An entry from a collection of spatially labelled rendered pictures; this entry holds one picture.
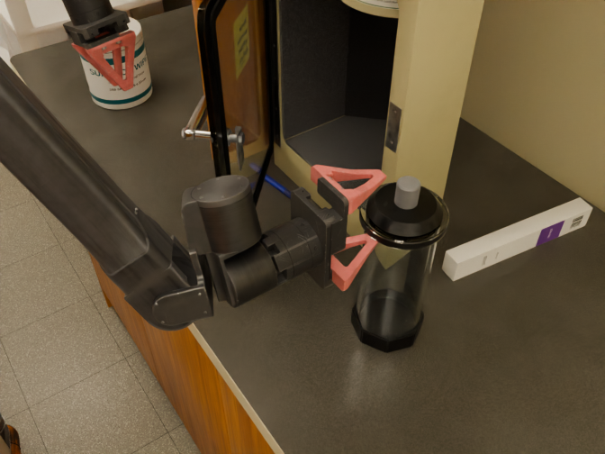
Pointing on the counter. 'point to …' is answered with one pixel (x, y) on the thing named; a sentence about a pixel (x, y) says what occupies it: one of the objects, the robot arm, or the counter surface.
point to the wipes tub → (98, 87)
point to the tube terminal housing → (414, 95)
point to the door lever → (197, 123)
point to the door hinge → (275, 70)
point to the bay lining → (333, 63)
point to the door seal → (221, 89)
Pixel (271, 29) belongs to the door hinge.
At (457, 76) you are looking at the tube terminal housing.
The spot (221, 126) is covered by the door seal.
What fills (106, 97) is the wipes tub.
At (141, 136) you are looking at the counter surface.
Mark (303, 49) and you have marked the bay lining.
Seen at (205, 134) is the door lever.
